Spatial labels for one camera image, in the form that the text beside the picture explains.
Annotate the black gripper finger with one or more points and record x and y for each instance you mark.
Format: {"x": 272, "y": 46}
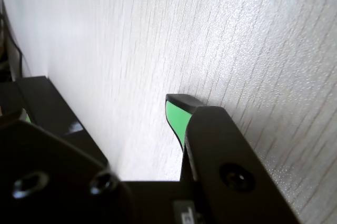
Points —
{"x": 52, "y": 181}
{"x": 223, "y": 155}

